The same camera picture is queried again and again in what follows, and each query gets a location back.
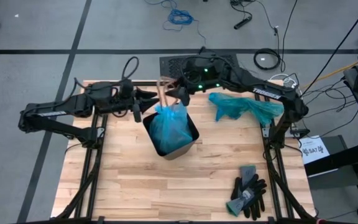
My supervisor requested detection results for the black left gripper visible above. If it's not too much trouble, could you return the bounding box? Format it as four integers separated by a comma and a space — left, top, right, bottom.
85, 80, 160, 123

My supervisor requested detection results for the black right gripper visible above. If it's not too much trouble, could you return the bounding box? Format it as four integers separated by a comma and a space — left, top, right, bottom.
165, 49, 239, 107

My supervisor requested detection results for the black trash bin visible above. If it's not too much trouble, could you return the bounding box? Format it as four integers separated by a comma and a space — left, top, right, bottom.
142, 111, 200, 161

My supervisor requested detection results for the teal loose trash bag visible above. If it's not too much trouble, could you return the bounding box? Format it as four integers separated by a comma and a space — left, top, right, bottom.
208, 92, 285, 126

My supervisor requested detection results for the black perforated floor mat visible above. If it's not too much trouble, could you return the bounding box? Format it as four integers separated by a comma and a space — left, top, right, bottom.
159, 53, 242, 80

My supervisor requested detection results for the black power strip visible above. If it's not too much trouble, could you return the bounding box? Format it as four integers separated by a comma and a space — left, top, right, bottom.
233, 15, 254, 30

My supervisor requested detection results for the black grey-cuffed work glove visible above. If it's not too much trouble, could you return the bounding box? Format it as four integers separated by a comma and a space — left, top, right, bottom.
231, 164, 265, 221
225, 174, 268, 218

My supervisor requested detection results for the white power strip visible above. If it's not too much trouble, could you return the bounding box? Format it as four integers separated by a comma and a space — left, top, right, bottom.
286, 81, 300, 99

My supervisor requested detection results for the white SA7 sign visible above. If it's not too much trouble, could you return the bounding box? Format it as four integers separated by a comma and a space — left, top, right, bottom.
299, 136, 331, 165

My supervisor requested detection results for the thin black pole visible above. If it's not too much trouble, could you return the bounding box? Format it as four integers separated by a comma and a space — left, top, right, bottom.
300, 0, 358, 98

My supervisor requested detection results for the black side table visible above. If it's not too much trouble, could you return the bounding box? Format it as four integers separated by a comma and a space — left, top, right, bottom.
303, 67, 358, 215

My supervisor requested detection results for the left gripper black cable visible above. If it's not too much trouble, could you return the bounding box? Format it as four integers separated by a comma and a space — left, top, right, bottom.
121, 55, 140, 82

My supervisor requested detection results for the blue coiled cable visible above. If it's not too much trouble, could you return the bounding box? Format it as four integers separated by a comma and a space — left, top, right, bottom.
144, 0, 220, 54

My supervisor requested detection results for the black coiled cable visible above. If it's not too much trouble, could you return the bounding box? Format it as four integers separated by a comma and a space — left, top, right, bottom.
253, 47, 282, 71

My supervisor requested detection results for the yellow cable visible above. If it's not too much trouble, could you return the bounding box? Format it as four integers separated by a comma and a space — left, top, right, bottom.
293, 51, 358, 91

